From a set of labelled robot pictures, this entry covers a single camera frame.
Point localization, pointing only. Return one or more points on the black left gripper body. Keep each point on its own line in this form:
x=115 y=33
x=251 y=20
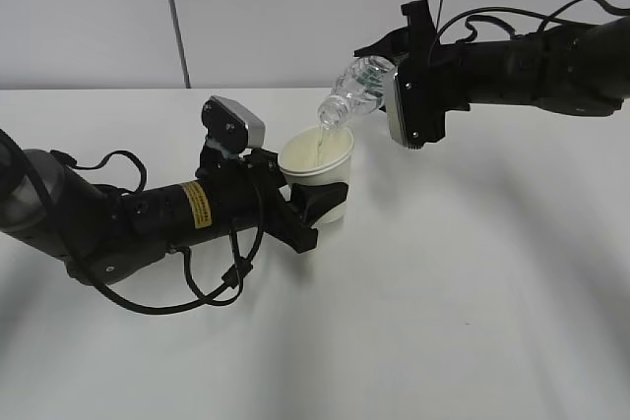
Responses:
x=244 y=192

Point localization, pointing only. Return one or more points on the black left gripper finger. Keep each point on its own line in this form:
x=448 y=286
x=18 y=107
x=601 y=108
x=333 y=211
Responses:
x=319 y=204

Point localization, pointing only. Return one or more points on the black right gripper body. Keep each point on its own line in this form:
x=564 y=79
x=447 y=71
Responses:
x=426 y=50

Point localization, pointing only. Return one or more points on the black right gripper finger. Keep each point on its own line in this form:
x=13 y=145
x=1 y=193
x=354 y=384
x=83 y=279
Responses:
x=393 y=45

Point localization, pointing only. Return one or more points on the white paper cup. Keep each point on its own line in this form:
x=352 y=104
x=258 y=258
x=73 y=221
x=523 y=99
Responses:
x=317 y=156

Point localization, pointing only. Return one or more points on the clear green-label water bottle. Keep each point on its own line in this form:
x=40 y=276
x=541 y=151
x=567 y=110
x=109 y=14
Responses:
x=357 y=91

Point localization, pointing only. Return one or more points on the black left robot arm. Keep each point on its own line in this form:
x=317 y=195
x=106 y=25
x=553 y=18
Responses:
x=48 y=205

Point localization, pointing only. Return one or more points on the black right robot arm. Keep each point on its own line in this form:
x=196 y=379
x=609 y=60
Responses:
x=508 y=56

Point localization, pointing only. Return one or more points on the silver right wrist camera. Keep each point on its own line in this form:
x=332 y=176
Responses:
x=415 y=115

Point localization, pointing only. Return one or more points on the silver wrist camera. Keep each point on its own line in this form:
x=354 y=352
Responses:
x=231 y=127
x=415 y=115

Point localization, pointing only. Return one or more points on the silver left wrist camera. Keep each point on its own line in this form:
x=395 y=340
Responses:
x=231 y=127

